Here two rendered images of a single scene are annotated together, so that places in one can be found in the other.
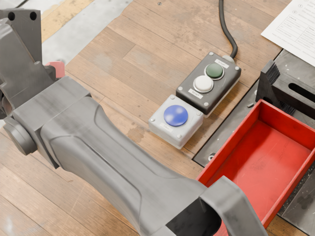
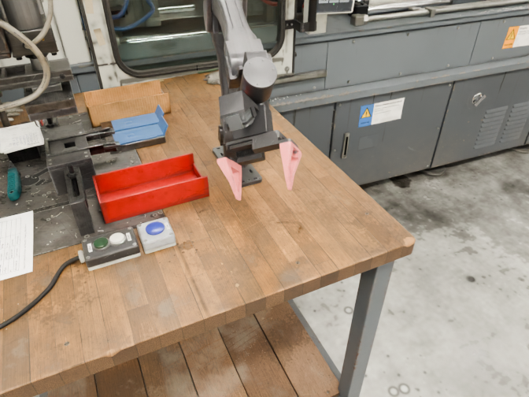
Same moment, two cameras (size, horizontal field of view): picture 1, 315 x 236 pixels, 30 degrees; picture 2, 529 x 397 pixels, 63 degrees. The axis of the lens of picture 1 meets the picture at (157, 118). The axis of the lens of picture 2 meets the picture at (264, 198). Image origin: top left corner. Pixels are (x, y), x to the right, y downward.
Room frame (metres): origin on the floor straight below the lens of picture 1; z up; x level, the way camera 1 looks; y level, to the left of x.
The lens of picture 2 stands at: (1.04, 0.46, 1.54)
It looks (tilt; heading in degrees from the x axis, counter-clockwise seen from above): 38 degrees down; 204
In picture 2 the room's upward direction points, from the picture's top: straight up
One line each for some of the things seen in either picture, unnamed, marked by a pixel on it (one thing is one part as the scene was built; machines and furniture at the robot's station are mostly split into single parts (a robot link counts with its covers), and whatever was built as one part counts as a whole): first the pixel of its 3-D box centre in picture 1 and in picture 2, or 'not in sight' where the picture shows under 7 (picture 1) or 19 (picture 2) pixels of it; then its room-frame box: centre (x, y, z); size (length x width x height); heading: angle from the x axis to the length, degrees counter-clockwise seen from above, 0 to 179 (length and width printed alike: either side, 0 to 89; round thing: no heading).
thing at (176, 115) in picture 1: (176, 117); (155, 230); (0.51, -0.03, 0.93); 0.04 x 0.04 x 0.02
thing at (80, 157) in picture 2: not in sight; (66, 144); (0.37, -0.39, 0.98); 0.20 x 0.10 x 0.01; 49
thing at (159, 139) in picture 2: not in sight; (132, 131); (0.15, -0.37, 0.91); 0.17 x 0.16 x 0.02; 49
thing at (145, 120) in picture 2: not in sight; (137, 117); (0.11, -0.38, 0.93); 0.15 x 0.07 x 0.03; 138
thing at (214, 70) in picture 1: (213, 73); (101, 245); (0.59, -0.10, 0.93); 0.03 x 0.03 x 0.02
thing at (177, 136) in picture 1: (176, 125); (157, 239); (0.51, -0.03, 0.90); 0.07 x 0.07 x 0.06; 49
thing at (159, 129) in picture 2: not in sight; (139, 129); (0.17, -0.32, 0.93); 0.15 x 0.07 x 0.03; 139
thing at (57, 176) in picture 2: not in sight; (71, 158); (0.37, -0.39, 0.94); 0.20 x 0.10 x 0.07; 49
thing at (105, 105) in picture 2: not in sight; (127, 103); (0.03, -0.48, 0.93); 0.25 x 0.13 x 0.08; 139
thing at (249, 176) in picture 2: not in sight; (235, 153); (0.18, -0.01, 0.94); 0.20 x 0.07 x 0.08; 49
